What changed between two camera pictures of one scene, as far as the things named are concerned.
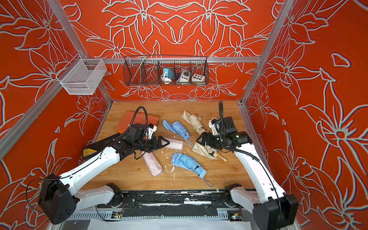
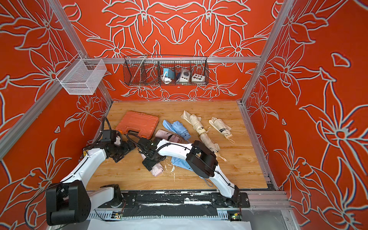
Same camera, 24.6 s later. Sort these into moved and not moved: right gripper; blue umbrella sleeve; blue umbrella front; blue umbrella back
Moved: right gripper
Not moved: blue umbrella front; blue umbrella back; blue umbrella sleeve
